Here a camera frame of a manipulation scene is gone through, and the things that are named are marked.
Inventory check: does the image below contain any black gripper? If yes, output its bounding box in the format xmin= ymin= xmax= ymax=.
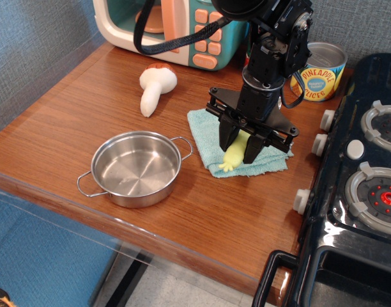
xmin=205 ymin=72 xmax=300 ymax=165

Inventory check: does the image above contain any yellow-green plush spoon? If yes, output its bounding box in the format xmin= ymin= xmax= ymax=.
xmin=218 ymin=130 xmax=250 ymax=173

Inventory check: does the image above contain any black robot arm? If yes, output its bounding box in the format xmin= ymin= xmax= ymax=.
xmin=206 ymin=1 xmax=313 ymax=164

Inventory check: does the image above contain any light blue folded cloth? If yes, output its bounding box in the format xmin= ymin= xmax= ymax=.
xmin=187 ymin=109 xmax=293 ymax=178

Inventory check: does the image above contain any teal toy microwave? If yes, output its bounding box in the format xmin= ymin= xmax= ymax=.
xmin=93 ymin=0 xmax=249 ymax=71

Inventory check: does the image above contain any tomato sauce can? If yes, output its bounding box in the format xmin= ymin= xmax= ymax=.
xmin=244 ymin=30 xmax=252 ymax=66

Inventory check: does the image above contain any pineapple slices can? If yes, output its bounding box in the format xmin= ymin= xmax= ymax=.
xmin=300 ymin=42 xmax=348 ymax=102

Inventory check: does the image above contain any white plush mushroom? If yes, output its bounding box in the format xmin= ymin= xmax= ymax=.
xmin=139 ymin=63 xmax=178 ymax=118

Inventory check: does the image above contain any stainless steel pot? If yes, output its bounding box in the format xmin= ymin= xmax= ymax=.
xmin=77 ymin=131 xmax=194 ymax=209

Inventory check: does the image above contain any black toy stove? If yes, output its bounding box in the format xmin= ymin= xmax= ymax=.
xmin=253 ymin=53 xmax=391 ymax=306

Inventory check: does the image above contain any orange plush toy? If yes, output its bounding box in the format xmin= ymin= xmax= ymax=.
xmin=0 ymin=297 xmax=16 ymax=307

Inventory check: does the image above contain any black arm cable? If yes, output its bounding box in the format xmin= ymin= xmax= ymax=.
xmin=132 ymin=0 xmax=231 ymax=56

